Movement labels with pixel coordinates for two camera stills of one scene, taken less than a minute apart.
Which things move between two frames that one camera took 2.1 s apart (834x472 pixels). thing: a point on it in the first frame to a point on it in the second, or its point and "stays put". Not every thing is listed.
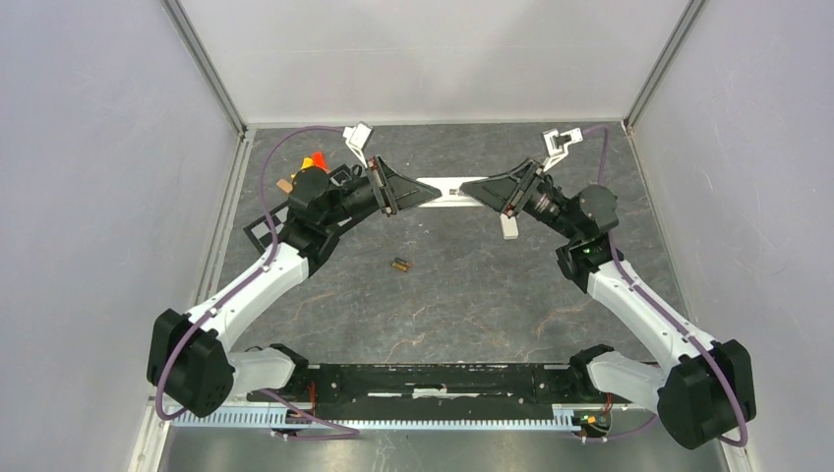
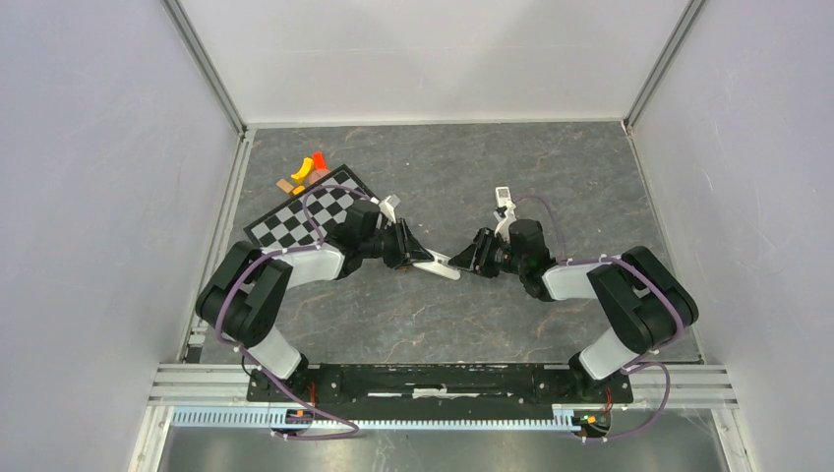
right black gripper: [507, 192] to [475, 257]
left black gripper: [398, 192] to [407, 248]
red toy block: [319, 159] stays put
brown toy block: [284, 185] stays put
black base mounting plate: [441, 385] stays put
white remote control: [450, 194] to [440, 266]
